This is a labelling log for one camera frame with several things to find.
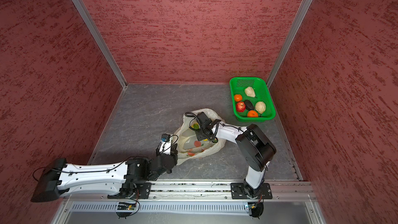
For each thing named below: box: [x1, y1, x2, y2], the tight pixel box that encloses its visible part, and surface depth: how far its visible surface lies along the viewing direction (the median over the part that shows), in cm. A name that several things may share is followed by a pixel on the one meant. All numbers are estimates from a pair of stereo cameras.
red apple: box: [235, 101, 247, 113], surface depth 102 cm
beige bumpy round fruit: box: [254, 101, 266, 115], surface depth 103 cm
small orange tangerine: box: [234, 94, 243, 103], surface depth 111 cm
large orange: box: [247, 109, 259, 118], surface depth 100 cm
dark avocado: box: [244, 99, 255, 111], surface depth 105 cm
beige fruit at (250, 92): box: [244, 86, 256, 98], surface depth 112 cm
